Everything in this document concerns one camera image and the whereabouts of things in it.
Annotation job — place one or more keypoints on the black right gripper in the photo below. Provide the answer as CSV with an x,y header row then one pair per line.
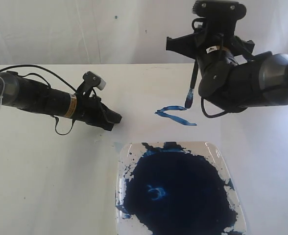
x,y
229,70

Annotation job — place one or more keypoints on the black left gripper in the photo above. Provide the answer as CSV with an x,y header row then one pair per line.
x,y
81,107

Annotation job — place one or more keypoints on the black paintbrush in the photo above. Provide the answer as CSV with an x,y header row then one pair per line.
x,y
189,97

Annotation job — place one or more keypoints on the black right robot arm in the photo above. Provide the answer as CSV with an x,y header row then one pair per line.
x,y
273,78

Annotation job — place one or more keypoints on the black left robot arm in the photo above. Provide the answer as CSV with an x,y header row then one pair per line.
x,y
36,97

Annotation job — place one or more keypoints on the white paper sheet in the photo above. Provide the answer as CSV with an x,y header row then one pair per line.
x,y
141,123

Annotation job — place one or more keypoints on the white plate with blue paint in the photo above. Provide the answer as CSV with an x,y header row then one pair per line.
x,y
176,188

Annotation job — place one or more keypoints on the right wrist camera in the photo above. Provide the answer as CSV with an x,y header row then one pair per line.
x,y
219,11

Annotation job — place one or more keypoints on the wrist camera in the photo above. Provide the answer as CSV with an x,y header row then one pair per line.
x,y
219,11
92,80

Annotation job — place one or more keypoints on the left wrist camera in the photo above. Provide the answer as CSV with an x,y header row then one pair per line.
x,y
92,80

